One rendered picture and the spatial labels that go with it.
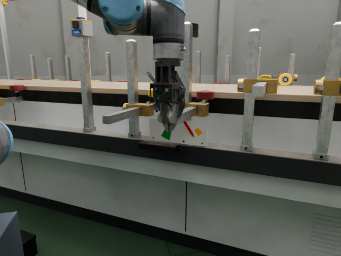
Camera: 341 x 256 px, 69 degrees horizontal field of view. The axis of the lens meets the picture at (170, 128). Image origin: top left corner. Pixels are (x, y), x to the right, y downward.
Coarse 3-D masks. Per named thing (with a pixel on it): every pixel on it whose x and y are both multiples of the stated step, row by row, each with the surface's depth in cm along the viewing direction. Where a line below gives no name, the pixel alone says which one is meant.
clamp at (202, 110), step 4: (188, 104) 100; (192, 104) 99; (196, 104) 98; (200, 104) 98; (204, 104) 98; (208, 104) 101; (184, 108) 101; (200, 108) 98; (204, 108) 98; (208, 108) 101; (200, 112) 99; (204, 112) 98; (208, 112) 102; (200, 116) 99; (204, 116) 98
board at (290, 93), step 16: (0, 80) 244; (16, 80) 244; (32, 80) 244; (48, 80) 244; (192, 96) 122; (224, 96) 116; (240, 96) 113; (272, 96) 108; (288, 96) 105; (304, 96) 103; (320, 96) 101; (336, 96) 99
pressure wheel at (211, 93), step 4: (196, 92) 114; (200, 92) 111; (204, 92) 110; (208, 92) 110; (212, 92) 111; (196, 96) 114; (200, 96) 111; (204, 96) 111; (208, 96) 111; (212, 96) 112; (204, 100) 114
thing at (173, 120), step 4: (176, 104) 75; (172, 108) 73; (176, 108) 75; (172, 112) 73; (176, 112) 75; (172, 116) 73; (176, 116) 75; (172, 120) 74; (176, 120) 76; (172, 124) 76; (176, 124) 77; (172, 128) 77
